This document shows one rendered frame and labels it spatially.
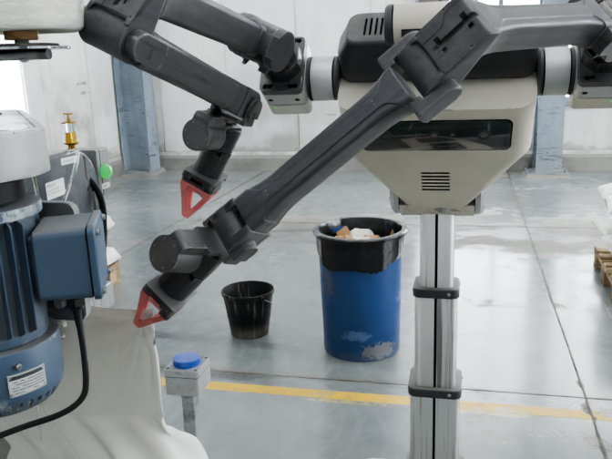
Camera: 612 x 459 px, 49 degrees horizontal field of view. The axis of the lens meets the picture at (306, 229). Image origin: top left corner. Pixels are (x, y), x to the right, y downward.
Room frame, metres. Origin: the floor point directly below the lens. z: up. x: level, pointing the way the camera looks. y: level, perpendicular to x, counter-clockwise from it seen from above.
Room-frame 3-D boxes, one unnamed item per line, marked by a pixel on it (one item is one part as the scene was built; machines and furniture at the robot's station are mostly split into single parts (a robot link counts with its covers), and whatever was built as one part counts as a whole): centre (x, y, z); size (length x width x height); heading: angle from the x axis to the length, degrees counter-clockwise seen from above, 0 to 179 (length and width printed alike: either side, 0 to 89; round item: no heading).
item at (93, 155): (1.32, 0.43, 1.28); 0.08 x 0.05 x 0.09; 76
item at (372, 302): (3.32, -0.27, 0.32); 0.51 x 0.48 x 0.65; 166
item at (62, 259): (0.80, 0.29, 1.25); 0.10 x 0.08 x 0.12; 11
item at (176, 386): (1.38, 0.27, 0.81); 0.08 x 0.08 x 0.06; 76
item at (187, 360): (1.38, 0.27, 0.84); 0.06 x 0.06 x 0.02
